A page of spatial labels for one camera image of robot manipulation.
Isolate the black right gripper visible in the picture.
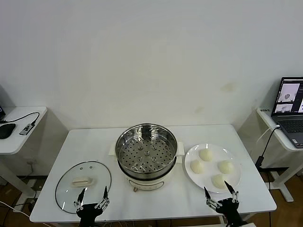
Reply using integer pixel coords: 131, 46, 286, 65
204, 180, 249, 227

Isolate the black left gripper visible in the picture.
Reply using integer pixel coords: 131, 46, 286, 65
72, 185, 111, 227

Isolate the white steamed baozi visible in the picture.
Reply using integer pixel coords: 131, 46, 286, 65
199, 148, 215, 163
190, 159, 205, 175
211, 174, 229, 190
217, 160, 235, 175

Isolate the round glass pot lid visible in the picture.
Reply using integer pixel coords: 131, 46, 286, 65
55, 160, 112, 215

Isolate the steel perforated steamer basket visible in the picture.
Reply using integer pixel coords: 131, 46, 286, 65
115, 122, 178, 175

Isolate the round white plate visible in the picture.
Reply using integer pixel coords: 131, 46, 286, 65
184, 143, 242, 194

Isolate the white electric cooker base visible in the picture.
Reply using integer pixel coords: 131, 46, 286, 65
108, 141, 185, 192

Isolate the white floor power strip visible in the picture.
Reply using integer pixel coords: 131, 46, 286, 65
13, 198, 37, 212

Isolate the white side table with sticker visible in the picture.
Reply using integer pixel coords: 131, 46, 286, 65
257, 107, 303, 203

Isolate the white side table with mouse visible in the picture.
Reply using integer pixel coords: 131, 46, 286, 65
0, 105, 49, 197

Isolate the grey usb hub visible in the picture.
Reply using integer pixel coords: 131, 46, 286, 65
18, 122, 34, 136

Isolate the grey open laptop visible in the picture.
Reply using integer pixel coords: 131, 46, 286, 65
271, 76, 303, 149

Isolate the black computer mouse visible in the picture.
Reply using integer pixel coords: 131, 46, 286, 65
0, 122, 16, 140

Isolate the black power adapter cable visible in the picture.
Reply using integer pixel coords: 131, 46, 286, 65
255, 127, 281, 190

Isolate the white laptop cable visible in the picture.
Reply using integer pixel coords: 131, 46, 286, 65
257, 124, 281, 145

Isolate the black usb hub cable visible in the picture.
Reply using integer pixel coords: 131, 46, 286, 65
0, 112, 40, 127

